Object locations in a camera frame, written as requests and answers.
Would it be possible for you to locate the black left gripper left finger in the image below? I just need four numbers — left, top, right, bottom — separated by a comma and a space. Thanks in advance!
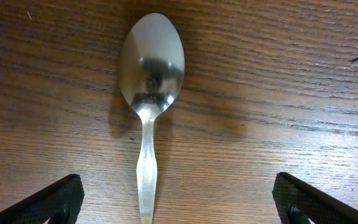
0, 174, 85, 224

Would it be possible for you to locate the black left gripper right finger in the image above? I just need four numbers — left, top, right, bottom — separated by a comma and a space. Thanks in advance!
272, 172, 358, 224

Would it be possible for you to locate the small metal teaspoon far left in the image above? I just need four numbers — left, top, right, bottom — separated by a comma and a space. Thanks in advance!
119, 13, 185, 224

